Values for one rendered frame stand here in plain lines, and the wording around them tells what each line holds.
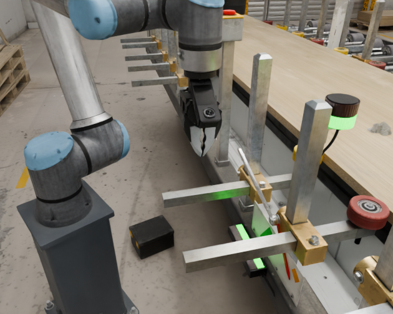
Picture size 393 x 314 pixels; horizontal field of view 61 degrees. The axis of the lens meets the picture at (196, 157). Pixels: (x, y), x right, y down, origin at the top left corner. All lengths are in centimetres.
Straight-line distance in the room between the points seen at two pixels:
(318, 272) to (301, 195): 36
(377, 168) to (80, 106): 90
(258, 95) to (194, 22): 27
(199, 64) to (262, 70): 20
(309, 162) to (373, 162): 35
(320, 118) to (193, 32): 29
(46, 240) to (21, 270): 82
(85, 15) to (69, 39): 50
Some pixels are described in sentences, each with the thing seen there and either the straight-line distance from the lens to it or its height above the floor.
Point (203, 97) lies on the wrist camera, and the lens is 70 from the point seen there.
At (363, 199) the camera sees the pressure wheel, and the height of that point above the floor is 91.
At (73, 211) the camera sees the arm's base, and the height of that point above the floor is 64.
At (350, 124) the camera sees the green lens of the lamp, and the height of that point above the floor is 111.
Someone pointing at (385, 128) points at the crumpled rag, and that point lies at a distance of 119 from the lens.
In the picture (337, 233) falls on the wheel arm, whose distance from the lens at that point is 79.
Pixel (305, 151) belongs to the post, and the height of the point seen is 105.
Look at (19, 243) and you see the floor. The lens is 215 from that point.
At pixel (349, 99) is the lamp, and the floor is 115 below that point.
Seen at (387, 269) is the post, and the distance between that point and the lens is 56.
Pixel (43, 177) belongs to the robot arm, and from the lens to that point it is 112.
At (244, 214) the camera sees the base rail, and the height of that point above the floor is 70.
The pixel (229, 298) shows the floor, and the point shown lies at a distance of 169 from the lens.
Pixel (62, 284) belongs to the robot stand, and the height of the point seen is 39.
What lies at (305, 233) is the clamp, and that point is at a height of 87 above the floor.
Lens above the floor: 137
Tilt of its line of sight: 31 degrees down
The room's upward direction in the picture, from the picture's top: straight up
